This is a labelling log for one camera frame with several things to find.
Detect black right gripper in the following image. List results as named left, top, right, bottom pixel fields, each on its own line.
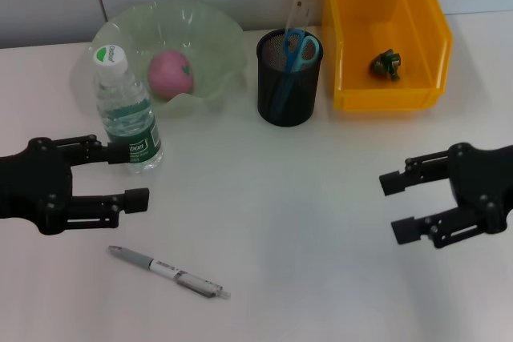
left=379, top=142, right=513, bottom=249

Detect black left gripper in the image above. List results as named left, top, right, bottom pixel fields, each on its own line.
left=0, top=135, right=150, bottom=235

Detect clear water bottle green label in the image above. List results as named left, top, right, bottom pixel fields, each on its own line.
left=92, top=44, right=164, bottom=175

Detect pink peach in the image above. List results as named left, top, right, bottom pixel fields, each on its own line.
left=147, top=49, right=196, bottom=99

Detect green plastic wrapper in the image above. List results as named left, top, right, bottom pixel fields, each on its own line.
left=368, top=48, right=404, bottom=82

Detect blue scissors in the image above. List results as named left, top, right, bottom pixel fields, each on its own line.
left=272, top=27, right=321, bottom=119

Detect clear plastic ruler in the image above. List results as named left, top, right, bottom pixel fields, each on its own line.
left=284, top=0, right=313, bottom=41

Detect grey white pen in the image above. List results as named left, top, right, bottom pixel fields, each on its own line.
left=107, top=244, right=232, bottom=301

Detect black mesh pen holder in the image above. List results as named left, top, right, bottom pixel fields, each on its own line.
left=255, top=28, right=324, bottom=129

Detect green glass fruit plate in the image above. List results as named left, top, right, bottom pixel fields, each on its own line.
left=88, top=0, right=248, bottom=119

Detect yellow plastic bin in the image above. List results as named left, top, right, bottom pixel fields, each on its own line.
left=320, top=0, right=454, bottom=111

